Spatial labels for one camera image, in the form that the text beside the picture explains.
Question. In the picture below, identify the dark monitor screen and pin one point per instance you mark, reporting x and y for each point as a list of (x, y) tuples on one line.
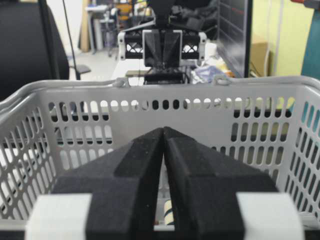
[(234, 30)]

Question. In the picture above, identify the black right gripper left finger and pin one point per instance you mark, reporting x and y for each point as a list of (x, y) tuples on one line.
[(113, 197)]

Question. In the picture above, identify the black office chair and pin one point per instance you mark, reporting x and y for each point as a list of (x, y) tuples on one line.
[(31, 48)]

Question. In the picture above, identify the crumpled blue white cloth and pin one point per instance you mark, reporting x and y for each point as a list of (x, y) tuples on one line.
[(205, 74)]

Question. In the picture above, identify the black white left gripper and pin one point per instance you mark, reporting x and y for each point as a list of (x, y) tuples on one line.
[(156, 45)]

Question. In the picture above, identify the grey plastic shopping basket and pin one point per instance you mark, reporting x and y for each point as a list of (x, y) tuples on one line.
[(51, 126)]

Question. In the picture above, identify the cardboard box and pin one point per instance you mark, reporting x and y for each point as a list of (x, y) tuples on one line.
[(257, 57)]

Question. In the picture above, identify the striped item in basket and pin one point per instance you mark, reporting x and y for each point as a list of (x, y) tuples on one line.
[(168, 213)]

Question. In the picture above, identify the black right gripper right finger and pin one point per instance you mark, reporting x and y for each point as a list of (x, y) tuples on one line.
[(216, 197)]

